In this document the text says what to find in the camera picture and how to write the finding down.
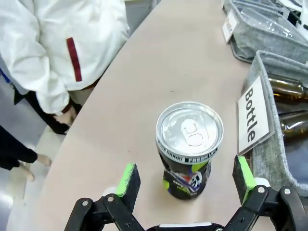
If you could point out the person in white jacket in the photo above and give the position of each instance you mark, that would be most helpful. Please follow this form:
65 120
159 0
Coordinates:
48 43

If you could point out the person in black trousers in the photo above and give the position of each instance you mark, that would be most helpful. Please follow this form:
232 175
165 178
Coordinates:
14 149

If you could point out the black green drink can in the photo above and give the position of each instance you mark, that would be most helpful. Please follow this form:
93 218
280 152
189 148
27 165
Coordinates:
190 130

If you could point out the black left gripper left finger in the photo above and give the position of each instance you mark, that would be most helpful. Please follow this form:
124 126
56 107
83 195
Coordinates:
128 183

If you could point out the person's right hand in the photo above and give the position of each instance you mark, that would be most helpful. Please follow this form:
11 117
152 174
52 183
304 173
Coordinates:
66 118

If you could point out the white Bottle label card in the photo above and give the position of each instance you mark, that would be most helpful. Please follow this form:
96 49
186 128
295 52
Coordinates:
252 113

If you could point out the grey fabric plastic basket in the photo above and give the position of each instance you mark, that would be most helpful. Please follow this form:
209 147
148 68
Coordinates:
252 45

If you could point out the grey fabric bottle basket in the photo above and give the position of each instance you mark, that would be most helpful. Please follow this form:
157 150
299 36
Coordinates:
267 163

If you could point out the white Plastic label card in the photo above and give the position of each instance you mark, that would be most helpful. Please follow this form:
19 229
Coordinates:
229 26

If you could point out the clear plastic waste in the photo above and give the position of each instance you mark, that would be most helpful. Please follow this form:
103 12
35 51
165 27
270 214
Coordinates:
272 25

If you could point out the brown glass bottle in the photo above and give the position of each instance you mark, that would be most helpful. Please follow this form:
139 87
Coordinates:
286 90
294 126

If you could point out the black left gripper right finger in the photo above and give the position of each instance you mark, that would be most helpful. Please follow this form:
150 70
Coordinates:
243 178

